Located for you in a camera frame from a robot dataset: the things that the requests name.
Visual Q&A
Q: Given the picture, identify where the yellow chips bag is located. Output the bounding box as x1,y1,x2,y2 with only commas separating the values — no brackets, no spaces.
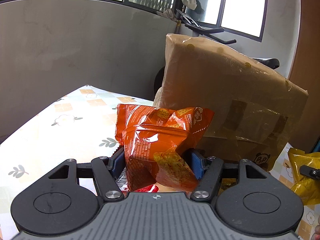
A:
288,148,320,205

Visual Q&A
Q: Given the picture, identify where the red snack packet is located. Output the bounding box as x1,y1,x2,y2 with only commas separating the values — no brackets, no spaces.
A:
120,183,159,193

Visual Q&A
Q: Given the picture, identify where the orange snack bag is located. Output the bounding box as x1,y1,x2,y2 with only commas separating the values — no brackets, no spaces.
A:
115,104,214,191

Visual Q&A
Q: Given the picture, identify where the person right hand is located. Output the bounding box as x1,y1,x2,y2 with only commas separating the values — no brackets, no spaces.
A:
310,216,320,240

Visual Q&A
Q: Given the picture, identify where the floral checkered tablecloth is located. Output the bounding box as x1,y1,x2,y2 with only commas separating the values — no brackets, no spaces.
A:
1,86,319,239

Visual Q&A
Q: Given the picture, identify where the brown cardboard box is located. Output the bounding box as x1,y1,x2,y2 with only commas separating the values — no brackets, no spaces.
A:
154,34,308,171

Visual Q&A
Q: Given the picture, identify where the wooden door panel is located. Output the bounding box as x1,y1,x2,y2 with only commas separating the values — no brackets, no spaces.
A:
289,0,319,152

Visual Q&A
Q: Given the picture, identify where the black exercise bike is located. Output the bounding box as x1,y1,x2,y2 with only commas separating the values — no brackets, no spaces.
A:
153,8,281,95

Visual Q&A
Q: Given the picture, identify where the beige cloth on sill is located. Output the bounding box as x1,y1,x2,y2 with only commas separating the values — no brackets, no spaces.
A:
157,8,177,22

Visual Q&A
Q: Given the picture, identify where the white cap on bike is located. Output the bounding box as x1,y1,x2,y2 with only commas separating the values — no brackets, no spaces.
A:
181,0,197,10

